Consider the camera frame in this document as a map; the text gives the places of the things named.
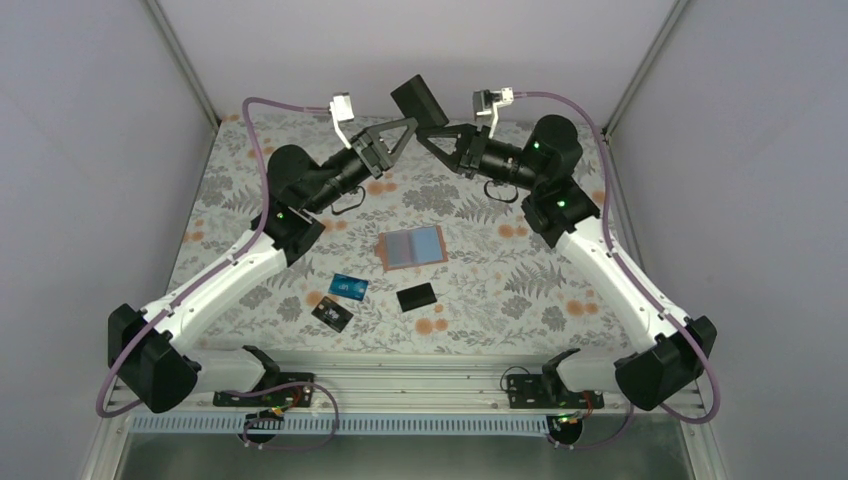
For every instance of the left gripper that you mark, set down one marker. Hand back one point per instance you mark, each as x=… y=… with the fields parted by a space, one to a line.
x=381 y=159

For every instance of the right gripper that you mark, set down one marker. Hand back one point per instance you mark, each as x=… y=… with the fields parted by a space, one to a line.
x=466 y=138

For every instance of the brown leather card holder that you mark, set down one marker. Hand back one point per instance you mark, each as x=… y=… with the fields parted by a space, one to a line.
x=411 y=248

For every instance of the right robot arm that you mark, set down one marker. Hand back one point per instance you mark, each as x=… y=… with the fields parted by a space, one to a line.
x=669 y=347

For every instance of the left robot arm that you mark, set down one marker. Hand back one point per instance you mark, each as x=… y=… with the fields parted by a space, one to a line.
x=152 y=350

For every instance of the blue card upper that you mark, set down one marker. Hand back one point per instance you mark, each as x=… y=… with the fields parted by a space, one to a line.
x=348 y=287

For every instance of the black VIP card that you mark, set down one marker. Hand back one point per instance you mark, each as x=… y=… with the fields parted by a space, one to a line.
x=333 y=315

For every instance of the floral table mat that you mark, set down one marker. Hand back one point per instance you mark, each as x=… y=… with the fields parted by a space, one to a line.
x=502 y=291

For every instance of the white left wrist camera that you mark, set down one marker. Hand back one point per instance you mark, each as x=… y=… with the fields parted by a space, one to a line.
x=341 y=111

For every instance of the aluminium rail frame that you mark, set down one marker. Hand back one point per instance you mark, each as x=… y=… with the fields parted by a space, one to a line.
x=395 y=416

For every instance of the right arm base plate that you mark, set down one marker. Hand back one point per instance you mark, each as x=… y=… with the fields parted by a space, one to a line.
x=527 y=391

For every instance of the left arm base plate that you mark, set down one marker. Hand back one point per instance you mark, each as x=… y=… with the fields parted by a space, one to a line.
x=299 y=396

